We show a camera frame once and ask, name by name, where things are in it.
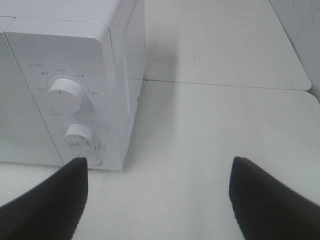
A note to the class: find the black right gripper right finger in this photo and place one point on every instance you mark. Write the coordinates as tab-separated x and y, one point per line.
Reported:
266	209

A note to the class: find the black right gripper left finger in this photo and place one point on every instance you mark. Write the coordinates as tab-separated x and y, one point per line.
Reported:
52	209

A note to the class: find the round door release button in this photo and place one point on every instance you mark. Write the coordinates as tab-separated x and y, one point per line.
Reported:
93	159

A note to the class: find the white timer knob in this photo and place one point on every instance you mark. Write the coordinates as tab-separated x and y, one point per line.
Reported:
79	136

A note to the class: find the white microwave door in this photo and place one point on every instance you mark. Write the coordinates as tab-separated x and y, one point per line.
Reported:
24	137

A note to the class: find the upper white power knob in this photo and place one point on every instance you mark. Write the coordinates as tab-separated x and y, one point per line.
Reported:
66	95

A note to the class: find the white microwave oven body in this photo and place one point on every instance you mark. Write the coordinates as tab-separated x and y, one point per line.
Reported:
99	44

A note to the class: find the white neighbouring table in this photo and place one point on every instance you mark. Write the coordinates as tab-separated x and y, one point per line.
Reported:
220	42

